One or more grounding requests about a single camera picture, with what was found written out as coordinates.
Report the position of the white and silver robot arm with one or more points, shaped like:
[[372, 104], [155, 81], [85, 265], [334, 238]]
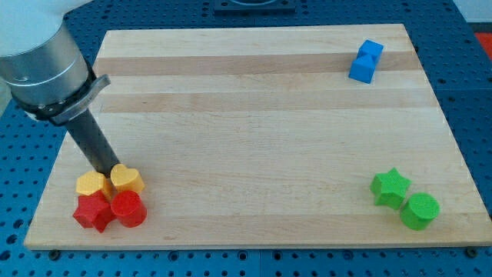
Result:
[[40, 62]]

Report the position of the green star block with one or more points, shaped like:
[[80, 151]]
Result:
[[390, 188]]

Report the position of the red star block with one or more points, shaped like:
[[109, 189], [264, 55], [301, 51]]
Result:
[[93, 211]]

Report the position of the wooden board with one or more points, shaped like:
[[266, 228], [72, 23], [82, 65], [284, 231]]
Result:
[[256, 138]]

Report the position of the yellow heart block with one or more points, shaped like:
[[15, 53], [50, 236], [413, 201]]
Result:
[[124, 179]]

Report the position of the blue angular block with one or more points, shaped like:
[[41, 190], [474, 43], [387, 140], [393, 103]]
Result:
[[364, 66]]

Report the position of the red cylinder block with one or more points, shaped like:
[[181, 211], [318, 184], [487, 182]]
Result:
[[129, 209]]

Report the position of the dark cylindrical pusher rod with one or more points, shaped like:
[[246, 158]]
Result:
[[87, 134]]

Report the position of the yellow hexagon block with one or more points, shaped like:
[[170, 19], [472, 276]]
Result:
[[92, 182]]

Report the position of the green cylinder block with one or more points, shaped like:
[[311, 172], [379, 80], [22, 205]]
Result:
[[419, 211]]

